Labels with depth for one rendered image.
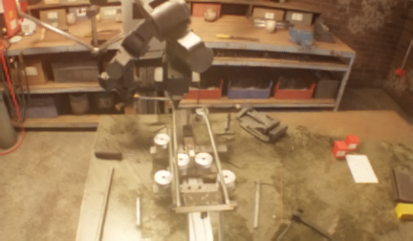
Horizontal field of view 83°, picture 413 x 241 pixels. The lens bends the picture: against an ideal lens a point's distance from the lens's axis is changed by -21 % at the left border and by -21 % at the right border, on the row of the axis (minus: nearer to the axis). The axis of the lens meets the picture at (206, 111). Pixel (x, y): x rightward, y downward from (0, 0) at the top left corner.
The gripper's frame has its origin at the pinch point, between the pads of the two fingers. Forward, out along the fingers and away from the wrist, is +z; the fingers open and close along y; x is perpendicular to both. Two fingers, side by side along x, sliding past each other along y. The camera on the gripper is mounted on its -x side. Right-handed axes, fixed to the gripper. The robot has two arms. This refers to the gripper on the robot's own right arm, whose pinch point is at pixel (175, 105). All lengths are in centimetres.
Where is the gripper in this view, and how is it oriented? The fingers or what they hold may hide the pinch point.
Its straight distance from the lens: 73.8
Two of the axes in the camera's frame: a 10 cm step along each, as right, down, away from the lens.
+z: -0.8, 8.0, 5.9
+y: 9.9, 0.0, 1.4
